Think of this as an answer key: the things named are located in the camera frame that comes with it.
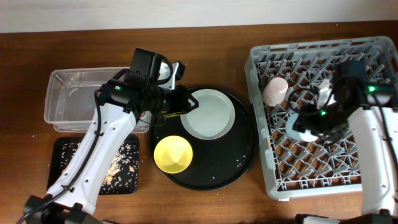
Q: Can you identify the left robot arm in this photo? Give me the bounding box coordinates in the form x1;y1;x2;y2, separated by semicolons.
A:
18;48;199;223

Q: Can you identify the grey dishwasher rack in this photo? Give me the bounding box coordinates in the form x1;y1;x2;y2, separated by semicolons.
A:
244;36;397;201

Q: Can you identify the black rectangular tray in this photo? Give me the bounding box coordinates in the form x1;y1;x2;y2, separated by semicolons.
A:
47;134;139;195

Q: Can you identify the pink cup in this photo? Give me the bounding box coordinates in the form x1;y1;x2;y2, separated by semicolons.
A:
262;77;289;106

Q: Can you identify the blue cup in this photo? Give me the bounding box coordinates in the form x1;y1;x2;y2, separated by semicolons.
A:
285;113;318;142

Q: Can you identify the food scraps pile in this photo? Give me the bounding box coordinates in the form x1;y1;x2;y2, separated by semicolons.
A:
103;158;122;184

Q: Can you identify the yellow bowl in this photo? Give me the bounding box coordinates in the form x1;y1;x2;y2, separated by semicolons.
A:
153;136;193;174

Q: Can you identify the light grey plate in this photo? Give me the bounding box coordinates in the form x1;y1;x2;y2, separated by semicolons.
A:
180;88;235;140

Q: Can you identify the clear plastic storage bin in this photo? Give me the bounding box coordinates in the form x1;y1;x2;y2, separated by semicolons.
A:
44;66;154;134

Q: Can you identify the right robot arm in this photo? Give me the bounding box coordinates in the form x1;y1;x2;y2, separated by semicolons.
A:
286;60;397;223

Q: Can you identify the black round tray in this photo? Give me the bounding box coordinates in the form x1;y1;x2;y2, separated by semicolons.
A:
149;88;259;190

